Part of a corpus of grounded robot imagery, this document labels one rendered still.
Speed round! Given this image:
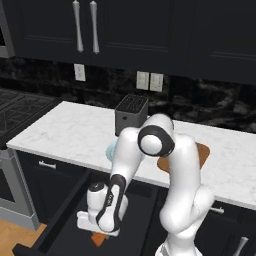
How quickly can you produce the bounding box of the white wall outlet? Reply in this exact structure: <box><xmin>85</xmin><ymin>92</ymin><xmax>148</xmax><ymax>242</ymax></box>
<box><xmin>135</xmin><ymin>70</ymin><xmax>150</xmax><ymax>91</ymax></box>
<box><xmin>73</xmin><ymin>63</ymin><xmax>87</xmax><ymax>82</ymax></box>
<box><xmin>149</xmin><ymin>72</ymin><xmax>165</xmax><ymax>93</ymax></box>

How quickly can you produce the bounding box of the brown wooden cutting board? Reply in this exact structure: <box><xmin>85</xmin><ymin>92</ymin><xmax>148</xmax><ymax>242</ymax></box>
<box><xmin>156</xmin><ymin>142</ymin><xmax>211</xmax><ymax>175</ymax></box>

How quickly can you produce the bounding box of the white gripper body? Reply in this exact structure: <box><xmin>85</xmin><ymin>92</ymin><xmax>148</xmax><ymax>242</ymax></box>
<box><xmin>76</xmin><ymin>209</ymin><xmax>120</xmax><ymax>238</ymax></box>

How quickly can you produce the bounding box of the silver cupboard door handle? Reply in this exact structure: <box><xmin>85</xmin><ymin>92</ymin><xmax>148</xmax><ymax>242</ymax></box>
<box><xmin>72</xmin><ymin>0</ymin><xmax>85</xmax><ymax>54</ymax></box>
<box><xmin>88</xmin><ymin>0</ymin><xmax>101</xmax><ymax>55</ymax></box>

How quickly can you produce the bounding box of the black lower cupboard door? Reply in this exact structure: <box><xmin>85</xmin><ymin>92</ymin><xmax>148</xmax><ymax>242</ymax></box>
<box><xmin>193</xmin><ymin>219</ymin><xmax>256</xmax><ymax>256</ymax></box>
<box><xmin>20</xmin><ymin>173</ymin><xmax>88</xmax><ymax>225</ymax></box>

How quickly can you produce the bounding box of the black drawer front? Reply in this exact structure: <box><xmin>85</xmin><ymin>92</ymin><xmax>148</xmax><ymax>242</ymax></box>
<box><xmin>198</xmin><ymin>197</ymin><xmax>256</xmax><ymax>238</ymax></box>
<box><xmin>15</xmin><ymin>149</ymin><xmax>93</xmax><ymax>190</ymax></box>

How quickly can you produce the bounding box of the steel microwave oven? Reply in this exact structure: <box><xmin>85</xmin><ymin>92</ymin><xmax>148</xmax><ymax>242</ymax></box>
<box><xmin>0</xmin><ymin>0</ymin><xmax>16</xmax><ymax>60</ymax></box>

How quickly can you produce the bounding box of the black upper cupboard door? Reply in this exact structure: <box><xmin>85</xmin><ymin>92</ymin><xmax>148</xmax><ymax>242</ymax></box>
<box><xmin>85</xmin><ymin>0</ymin><xmax>198</xmax><ymax>77</ymax></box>
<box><xmin>2</xmin><ymin>0</ymin><xmax>88</xmax><ymax>65</ymax></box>
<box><xmin>186</xmin><ymin>0</ymin><xmax>256</xmax><ymax>86</ymax></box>

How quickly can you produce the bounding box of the light blue plate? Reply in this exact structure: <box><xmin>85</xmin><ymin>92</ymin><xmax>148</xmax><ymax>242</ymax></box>
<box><xmin>105</xmin><ymin>139</ymin><xmax>118</xmax><ymax>165</ymax></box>

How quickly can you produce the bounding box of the black cupboard door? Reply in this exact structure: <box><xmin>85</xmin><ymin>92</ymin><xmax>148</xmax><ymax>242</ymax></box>
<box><xmin>85</xmin><ymin>0</ymin><xmax>198</xmax><ymax>77</ymax></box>
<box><xmin>193</xmin><ymin>219</ymin><xmax>256</xmax><ymax>256</ymax></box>
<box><xmin>186</xmin><ymin>0</ymin><xmax>256</xmax><ymax>86</ymax></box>
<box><xmin>2</xmin><ymin>0</ymin><xmax>88</xmax><ymax>65</ymax></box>
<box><xmin>20</xmin><ymin>173</ymin><xmax>88</xmax><ymax>225</ymax></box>

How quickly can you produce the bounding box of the dark grey toaster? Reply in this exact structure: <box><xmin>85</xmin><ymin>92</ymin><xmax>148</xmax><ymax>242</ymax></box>
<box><xmin>114</xmin><ymin>94</ymin><xmax>150</xmax><ymax>138</ymax></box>

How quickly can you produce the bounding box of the black and steel stove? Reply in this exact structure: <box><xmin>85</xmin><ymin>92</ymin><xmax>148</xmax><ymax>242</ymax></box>
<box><xmin>0</xmin><ymin>87</ymin><xmax>62</xmax><ymax>232</ymax></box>

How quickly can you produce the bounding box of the open black drawer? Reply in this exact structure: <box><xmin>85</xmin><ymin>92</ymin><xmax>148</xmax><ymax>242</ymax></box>
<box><xmin>12</xmin><ymin>169</ymin><xmax>159</xmax><ymax>256</ymax></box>

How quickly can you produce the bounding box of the silver lower cupboard handle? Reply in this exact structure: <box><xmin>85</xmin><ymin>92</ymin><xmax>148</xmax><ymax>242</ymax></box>
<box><xmin>236</xmin><ymin>236</ymin><xmax>250</xmax><ymax>256</ymax></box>

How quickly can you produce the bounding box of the silver drawer handle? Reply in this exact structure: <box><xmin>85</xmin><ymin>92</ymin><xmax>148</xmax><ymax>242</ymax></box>
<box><xmin>209</xmin><ymin>205</ymin><xmax>225</xmax><ymax>215</ymax></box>
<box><xmin>37</xmin><ymin>160</ymin><xmax>58</xmax><ymax>171</ymax></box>

